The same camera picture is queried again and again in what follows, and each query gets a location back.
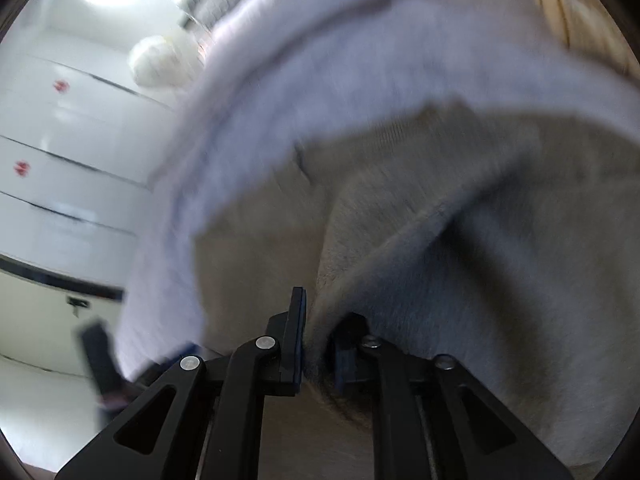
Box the white wardrobe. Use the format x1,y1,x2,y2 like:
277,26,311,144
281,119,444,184
0,35,181,306

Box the grey-beige knit garment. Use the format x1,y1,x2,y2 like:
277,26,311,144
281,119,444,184
192,100,640,480

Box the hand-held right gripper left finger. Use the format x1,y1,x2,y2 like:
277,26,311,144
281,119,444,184
54,286,307,480

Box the lavender fleece blanket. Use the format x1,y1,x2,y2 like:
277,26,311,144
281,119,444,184
115,0,640,386

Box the cream quilted blanket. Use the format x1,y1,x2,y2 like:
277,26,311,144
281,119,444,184
522,0,640,78

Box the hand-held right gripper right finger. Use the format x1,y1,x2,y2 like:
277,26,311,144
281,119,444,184
326,311,575,480

